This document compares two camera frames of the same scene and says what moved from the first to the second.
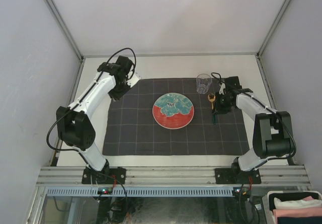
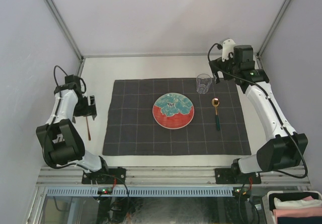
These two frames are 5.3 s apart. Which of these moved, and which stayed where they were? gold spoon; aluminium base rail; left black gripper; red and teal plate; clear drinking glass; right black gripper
Moved: gold spoon; right black gripper; left black gripper
Stayed: red and teal plate; aluminium base rail; clear drinking glass
